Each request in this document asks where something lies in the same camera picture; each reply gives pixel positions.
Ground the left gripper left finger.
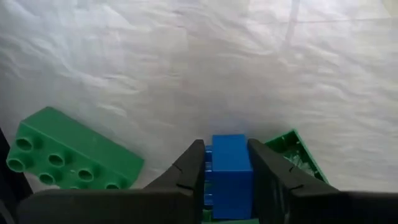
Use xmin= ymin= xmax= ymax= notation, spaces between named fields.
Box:
xmin=17 ymin=139 xmax=206 ymax=224

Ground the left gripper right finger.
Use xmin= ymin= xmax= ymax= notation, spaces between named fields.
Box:
xmin=247 ymin=138 xmax=398 ymax=224

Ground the small blue stud brick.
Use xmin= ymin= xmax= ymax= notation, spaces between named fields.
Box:
xmin=203 ymin=134 xmax=254 ymax=220

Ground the white table cover sheet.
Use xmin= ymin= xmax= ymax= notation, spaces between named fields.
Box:
xmin=0 ymin=0 xmax=398 ymax=194

